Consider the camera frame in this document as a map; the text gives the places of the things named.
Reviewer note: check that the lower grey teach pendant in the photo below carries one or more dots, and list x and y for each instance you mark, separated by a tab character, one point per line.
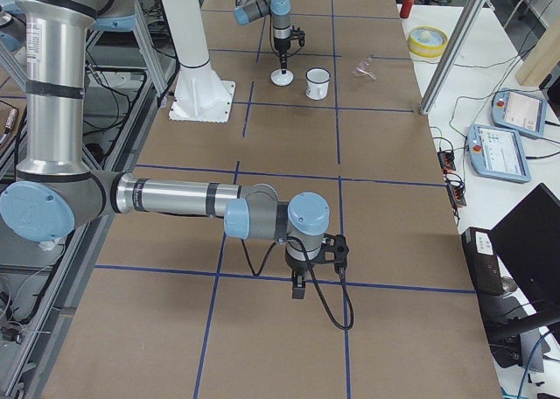
497	153

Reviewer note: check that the aluminium frame post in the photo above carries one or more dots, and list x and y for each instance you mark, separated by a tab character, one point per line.
465	23

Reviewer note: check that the white ceramic lid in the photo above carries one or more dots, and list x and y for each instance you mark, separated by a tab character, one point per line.
282	77

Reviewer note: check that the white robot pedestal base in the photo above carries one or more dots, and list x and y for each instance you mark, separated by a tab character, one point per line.
200	95

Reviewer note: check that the yellow tape roll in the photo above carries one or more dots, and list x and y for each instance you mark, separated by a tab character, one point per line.
427	42

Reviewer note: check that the upper grey teach pendant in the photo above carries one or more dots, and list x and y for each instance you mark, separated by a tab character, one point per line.
517	110

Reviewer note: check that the wooden board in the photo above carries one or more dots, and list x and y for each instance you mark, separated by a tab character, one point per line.
542	58

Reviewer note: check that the black laptop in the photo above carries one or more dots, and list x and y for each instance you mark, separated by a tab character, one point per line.
527	242

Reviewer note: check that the white enamel cup blue rim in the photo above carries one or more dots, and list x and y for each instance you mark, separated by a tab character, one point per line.
317	82

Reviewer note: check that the brown paper table cover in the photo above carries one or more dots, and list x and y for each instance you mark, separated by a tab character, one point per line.
182	307

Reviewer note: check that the grey teach pendant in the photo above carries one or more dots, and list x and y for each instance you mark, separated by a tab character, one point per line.
517	110
497	153

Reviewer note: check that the clear glass funnel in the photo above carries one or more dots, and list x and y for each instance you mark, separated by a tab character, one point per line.
365	68

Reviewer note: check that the black box with label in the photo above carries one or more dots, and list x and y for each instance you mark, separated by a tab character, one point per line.
482	262

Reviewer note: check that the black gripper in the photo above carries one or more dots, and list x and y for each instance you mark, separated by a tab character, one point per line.
281	46
298	268

